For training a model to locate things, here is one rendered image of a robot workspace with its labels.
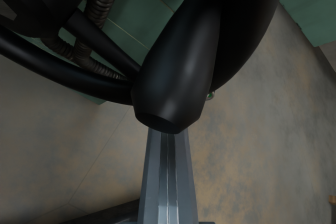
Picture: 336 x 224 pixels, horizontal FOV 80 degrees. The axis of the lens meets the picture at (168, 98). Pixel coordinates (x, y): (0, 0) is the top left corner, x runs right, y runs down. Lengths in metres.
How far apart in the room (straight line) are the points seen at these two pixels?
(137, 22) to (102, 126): 0.67
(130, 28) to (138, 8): 0.06
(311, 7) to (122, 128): 0.88
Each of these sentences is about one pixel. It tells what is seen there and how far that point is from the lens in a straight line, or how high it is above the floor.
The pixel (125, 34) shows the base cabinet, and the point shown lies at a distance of 0.45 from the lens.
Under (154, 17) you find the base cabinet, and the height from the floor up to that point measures 0.67.
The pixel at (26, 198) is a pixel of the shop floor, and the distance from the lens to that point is 0.97.
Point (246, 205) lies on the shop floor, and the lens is 1.66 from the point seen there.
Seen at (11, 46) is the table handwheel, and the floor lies 0.69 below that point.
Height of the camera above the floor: 0.95
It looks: 54 degrees down
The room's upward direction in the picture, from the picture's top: 72 degrees clockwise
